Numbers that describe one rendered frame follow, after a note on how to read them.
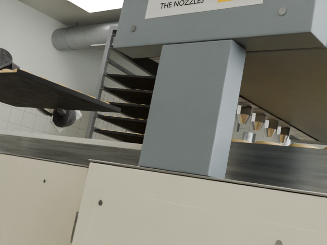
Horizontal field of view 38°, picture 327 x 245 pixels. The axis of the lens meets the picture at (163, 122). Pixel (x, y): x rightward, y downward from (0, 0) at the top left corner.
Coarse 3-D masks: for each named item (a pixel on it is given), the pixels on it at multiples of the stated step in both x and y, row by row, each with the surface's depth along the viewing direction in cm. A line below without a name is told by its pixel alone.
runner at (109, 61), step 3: (108, 60) 299; (111, 60) 302; (111, 63) 299; (114, 63) 305; (114, 66) 305; (117, 66) 304; (120, 66) 312; (120, 69) 309; (123, 69) 315; (126, 69) 318; (126, 72) 315; (129, 72) 322
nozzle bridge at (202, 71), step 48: (144, 0) 73; (192, 0) 66; (240, 0) 61; (288, 0) 57; (144, 48) 72; (192, 48) 64; (240, 48) 62; (288, 48) 60; (192, 96) 62; (240, 96) 90; (288, 96) 83; (144, 144) 65; (192, 144) 60
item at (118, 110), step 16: (0, 80) 137; (16, 80) 132; (32, 80) 127; (48, 80) 130; (0, 96) 170; (16, 96) 162; (32, 96) 155; (48, 96) 149; (64, 96) 143; (80, 96) 140
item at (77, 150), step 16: (0, 144) 125; (16, 144) 121; (32, 144) 116; (48, 144) 112; (64, 144) 108; (80, 144) 105; (96, 144) 101; (112, 144) 98; (128, 144) 95; (64, 160) 107; (80, 160) 104; (112, 160) 97; (128, 160) 94
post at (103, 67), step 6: (108, 36) 301; (108, 42) 300; (108, 48) 299; (108, 54) 299; (102, 60) 299; (102, 66) 298; (102, 72) 296; (102, 78) 296; (102, 84) 297; (96, 90) 295; (96, 96) 294; (90, 114) 293; (90, 120) 292; (90, 126) 291; (90, 132) 290; (90, 138) 291
